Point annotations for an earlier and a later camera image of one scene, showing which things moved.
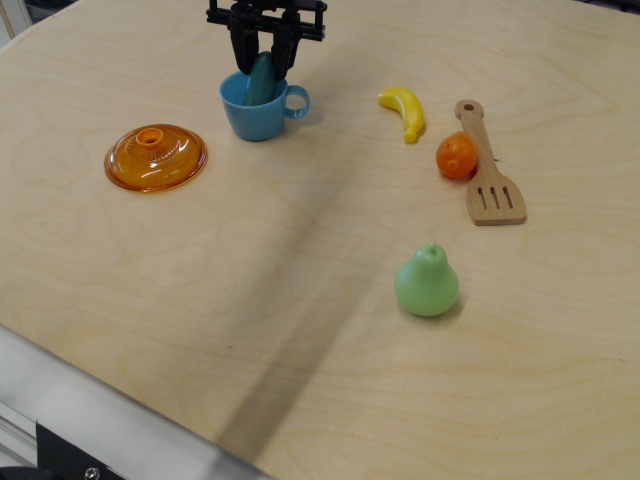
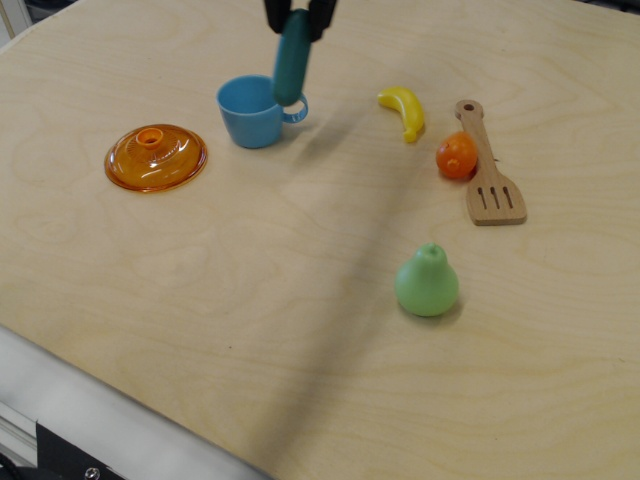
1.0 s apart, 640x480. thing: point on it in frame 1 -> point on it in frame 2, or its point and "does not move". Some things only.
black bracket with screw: (65, 461) does not move
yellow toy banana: (408, 104) does not move
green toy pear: (426, 285) does not move
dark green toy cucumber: (261, 84) -> (292, 59)
